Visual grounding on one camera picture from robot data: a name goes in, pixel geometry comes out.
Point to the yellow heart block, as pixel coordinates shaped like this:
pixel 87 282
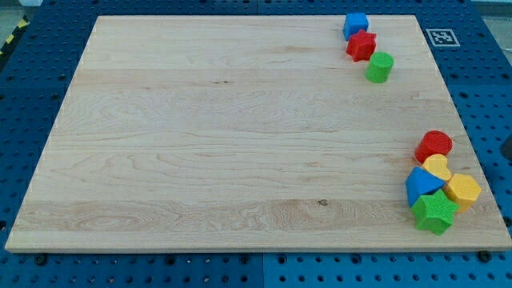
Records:
pixel 437 165

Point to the red star block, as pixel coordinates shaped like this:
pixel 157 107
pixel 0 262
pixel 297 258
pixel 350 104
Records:
pixel 361 45

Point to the blue triangle block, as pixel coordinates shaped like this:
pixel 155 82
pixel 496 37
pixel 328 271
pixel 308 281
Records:
pixel 421 182

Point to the yellow hexagon block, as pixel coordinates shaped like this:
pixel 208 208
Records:
pixel 462 189

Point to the red cylinder block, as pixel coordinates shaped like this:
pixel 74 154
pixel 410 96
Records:
pixel 433 142

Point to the black object at right edge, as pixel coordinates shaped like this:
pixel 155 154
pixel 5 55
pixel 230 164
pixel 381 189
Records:
pixel 506 148

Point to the wooden board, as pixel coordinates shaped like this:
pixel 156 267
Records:
pixel 245 134

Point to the green star block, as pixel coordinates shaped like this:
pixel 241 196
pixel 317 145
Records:
pixel 434 212

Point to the white fiducial marker tag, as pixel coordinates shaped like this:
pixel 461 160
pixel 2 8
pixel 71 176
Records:
pixel 442 37

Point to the green cylinder block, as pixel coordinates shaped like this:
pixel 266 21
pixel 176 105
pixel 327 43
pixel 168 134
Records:
pixel 379 67

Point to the blue cube block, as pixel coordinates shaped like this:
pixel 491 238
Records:
pixel 354 22

